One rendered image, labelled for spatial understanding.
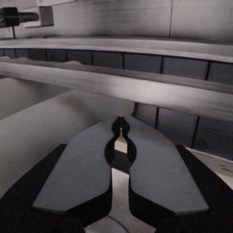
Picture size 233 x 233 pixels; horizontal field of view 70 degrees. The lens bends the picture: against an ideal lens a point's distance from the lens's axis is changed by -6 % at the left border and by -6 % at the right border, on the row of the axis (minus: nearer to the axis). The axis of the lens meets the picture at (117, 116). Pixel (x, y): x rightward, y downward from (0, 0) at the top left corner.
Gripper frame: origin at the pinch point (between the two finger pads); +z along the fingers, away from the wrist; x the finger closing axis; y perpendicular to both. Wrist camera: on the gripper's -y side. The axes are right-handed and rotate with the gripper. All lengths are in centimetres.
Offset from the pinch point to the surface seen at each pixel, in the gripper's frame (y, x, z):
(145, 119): 2.7, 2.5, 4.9
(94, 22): -6.8, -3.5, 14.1
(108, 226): 24.4, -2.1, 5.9
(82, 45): -4.3, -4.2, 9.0
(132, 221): 21.5, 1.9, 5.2
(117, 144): 4.1, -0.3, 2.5
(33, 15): -7.6, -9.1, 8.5
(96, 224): 24.9, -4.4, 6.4
